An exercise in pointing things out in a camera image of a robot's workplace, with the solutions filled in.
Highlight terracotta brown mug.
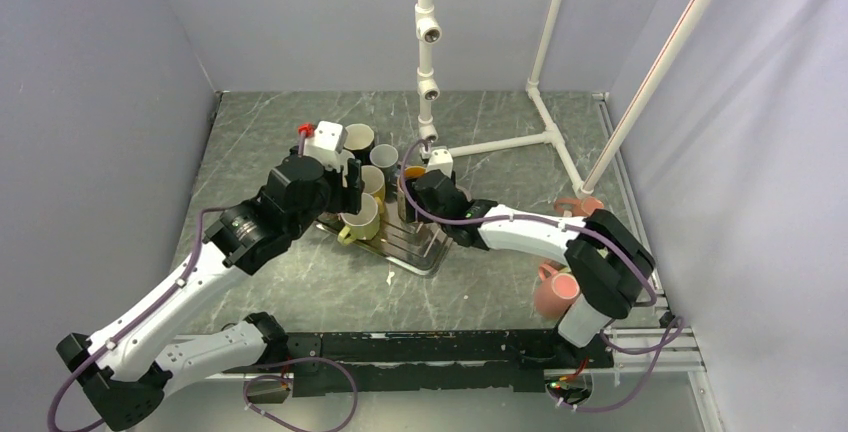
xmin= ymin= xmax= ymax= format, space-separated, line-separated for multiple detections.
xmin=553 ymin=196 xmax=604 ymax=217

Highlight lime green faceted mug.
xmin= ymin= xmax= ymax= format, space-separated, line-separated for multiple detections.
xmin=337 ymin=193 xmax=382 ymax=245

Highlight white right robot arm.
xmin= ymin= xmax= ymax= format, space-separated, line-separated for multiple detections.
xmin=400 ymin=168 xmax=657 ymax=367

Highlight black white-lined mug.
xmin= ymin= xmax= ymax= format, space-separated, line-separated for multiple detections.
xmin=344 ymin=123 xmax=376 ymax=165

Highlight steel serving tray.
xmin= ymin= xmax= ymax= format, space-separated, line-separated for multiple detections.
xmin=351 ymin=182 xmax=451 ymax=276

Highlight pink mug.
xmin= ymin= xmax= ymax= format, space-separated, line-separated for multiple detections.
xmin=533 ymin=264 xmax=581 ymax=320

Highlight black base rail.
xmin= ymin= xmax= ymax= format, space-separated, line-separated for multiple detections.
xmin=225 ymin=312 xmax=617 ymax=398

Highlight clear glass mug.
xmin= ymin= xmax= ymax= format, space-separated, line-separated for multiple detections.
xmin=398 ymin=165 xmax=427 ymax=187

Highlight white PVC pipe frame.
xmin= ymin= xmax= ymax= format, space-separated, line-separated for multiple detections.
xmin=413 ymin=0 xmax=743 ymax=200

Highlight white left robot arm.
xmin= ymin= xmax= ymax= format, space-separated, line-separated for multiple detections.
xmin=57 ymin=121 xmax=362 ymax=431

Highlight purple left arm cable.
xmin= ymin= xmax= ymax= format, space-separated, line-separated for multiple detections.
xmin=46 ymin=130 xmax=360 ymax=432

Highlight grey blue mug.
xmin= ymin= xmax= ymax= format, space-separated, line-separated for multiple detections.
xmin=369 ymin=144 xmax=400 ymax=183

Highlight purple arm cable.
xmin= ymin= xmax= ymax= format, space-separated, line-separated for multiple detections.
xmin=46 ymin=130 xmax=360 ymax=432
xmin=397 ymin=138 xmax=685 ymax=415

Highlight yellow mug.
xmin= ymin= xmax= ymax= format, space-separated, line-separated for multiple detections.
xmin=361 ymin=165 xmax=386 ymax=211

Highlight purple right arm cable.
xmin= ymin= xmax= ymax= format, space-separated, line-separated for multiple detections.
xmin=397 ymin=138 xmax=685 ymax=415

